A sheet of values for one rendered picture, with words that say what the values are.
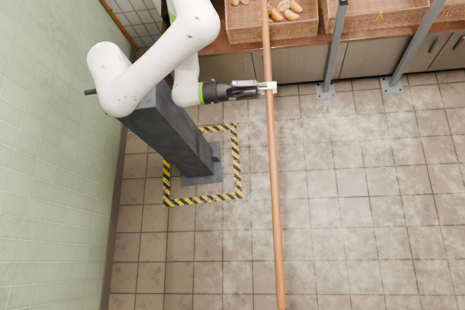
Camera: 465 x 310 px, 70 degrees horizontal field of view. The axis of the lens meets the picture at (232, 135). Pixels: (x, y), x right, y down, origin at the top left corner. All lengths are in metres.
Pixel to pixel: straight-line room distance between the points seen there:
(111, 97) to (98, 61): 0.16
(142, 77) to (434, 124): 2.13
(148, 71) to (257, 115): 1.60
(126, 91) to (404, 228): 1.94
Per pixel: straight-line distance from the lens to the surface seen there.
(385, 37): 2.30
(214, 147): 2.55
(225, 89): 1.34
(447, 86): 2.91
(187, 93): 1.36
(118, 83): 1.18
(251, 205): 2.41
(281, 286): 1.20
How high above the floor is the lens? 2.37
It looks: 67 degrees down
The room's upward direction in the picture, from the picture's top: 25 degrees counter-clockwise
